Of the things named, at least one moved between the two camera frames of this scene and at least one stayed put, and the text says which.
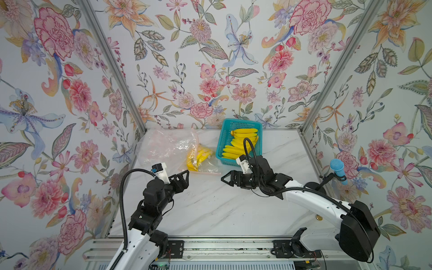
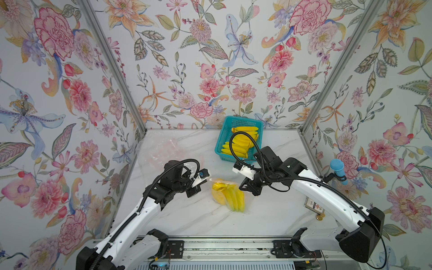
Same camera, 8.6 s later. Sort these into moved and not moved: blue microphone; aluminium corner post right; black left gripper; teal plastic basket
Moved: black left gripper
Not moved: teal plastic basket; aluminium corner post right; blue microphone
